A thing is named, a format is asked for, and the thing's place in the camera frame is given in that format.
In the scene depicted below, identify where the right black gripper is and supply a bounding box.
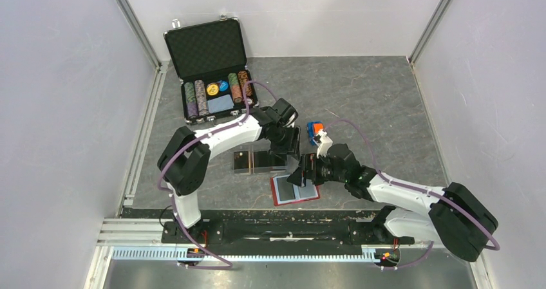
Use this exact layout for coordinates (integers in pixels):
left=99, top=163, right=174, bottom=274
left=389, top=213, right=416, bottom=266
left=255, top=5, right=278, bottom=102
left=287, top=151, right=347, bottom=187

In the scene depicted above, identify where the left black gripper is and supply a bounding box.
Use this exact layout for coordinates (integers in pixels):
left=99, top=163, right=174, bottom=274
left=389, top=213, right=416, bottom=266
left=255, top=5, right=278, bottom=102
left=270, top=124, right=301, bottom=161

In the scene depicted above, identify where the red leather card holder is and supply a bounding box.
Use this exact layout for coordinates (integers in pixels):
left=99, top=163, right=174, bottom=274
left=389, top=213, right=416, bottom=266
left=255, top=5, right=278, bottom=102
left=270, top=175, right=320, bottom=207

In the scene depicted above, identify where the clear box with black cards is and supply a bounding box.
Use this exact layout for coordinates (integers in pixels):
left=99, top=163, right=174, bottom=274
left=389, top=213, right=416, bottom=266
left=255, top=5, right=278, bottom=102
left=232, top=149, right=295, bottom=175

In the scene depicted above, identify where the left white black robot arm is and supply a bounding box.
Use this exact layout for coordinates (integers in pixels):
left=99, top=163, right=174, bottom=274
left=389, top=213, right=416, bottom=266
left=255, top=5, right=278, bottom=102
left=157, top=98, right=300, bottom=243

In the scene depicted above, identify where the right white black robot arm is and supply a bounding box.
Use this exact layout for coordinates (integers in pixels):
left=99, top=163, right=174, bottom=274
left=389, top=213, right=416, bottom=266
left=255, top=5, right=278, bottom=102
left=287, top=144, right=498, bottom=262

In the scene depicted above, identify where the blue card deck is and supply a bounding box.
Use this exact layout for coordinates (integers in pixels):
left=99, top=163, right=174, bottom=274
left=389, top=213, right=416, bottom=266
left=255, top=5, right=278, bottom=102
left=207, top=95, right=234, bottom=113

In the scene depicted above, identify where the blue orange tape dispenser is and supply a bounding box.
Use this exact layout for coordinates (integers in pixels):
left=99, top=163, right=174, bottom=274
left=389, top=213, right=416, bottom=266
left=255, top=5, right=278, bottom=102
left=306, top=121, right=324, bottom=146

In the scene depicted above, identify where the blue poker chip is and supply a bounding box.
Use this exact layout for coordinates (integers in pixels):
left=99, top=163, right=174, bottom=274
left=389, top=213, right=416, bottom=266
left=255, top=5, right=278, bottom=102
left=218, top=80, right=230, bottom=92

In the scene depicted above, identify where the yellow poker chip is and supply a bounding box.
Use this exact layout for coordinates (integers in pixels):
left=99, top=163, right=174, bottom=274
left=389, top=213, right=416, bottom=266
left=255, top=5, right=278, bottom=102
left=206, top=82, right=220, bottom=96

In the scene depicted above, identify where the black poker chip case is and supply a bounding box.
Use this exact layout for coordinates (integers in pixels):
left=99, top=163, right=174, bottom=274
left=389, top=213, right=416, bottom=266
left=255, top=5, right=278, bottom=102
left=164, top=17, right=259, bottom=124

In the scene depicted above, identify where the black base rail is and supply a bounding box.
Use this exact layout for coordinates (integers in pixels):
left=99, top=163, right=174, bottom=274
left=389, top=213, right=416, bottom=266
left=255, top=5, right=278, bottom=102
left=119, top=208, right=459, bottom=256

